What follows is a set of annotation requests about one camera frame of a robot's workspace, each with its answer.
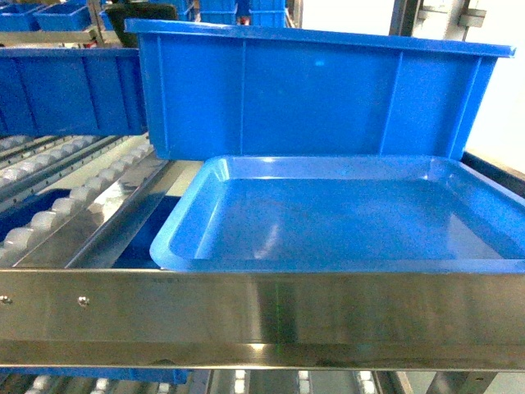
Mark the white roller conveyor track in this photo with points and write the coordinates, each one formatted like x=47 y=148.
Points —
x=21 y=232

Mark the blue plastic tray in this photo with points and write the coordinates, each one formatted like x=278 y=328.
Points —
x=340 y=215

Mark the large blue plastic bin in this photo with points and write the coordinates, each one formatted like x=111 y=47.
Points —
x=213 y=90

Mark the blue bin at left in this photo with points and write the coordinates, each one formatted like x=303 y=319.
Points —
x=62 y=91

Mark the stainless steel shelf rail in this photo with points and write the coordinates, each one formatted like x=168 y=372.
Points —
x=160 y=319

